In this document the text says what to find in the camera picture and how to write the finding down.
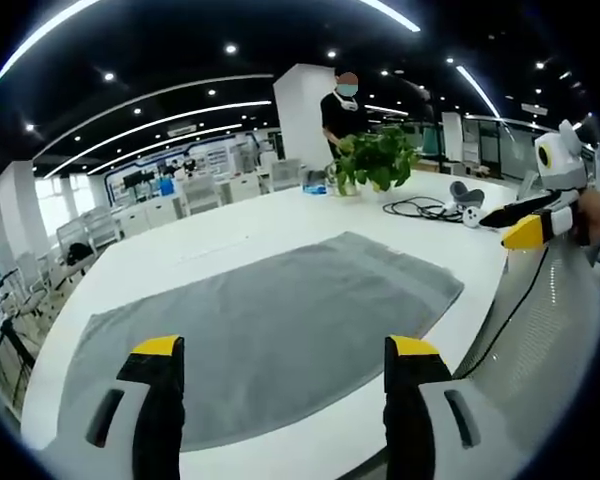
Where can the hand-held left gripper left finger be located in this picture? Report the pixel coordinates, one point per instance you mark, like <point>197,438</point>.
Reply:
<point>130,400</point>

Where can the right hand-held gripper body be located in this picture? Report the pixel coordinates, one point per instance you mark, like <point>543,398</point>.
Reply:
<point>562,165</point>

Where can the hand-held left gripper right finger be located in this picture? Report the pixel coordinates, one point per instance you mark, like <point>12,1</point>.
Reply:
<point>430,400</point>

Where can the grey towel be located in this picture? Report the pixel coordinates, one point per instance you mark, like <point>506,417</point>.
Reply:
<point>260,320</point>

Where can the person's right hand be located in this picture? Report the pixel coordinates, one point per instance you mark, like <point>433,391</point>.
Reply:
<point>595,217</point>

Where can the white game controller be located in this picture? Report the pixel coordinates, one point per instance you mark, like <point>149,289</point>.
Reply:
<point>472,217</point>

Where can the grey headset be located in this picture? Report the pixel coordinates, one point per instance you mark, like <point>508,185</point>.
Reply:
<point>464,194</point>

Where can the grey mesh office chair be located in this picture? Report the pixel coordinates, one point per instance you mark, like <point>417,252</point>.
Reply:
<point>535,325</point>

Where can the green potted plant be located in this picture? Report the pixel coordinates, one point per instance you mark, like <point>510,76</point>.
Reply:
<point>375,160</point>

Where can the white table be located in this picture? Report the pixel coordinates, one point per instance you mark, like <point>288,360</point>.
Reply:
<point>230,235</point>

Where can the blue box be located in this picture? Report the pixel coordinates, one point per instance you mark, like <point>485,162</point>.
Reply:
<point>314,189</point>

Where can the white office chair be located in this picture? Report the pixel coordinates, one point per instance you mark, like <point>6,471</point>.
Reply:
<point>201,194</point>
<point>285,175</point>

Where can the white pillar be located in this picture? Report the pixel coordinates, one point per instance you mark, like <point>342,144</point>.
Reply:
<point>302,115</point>

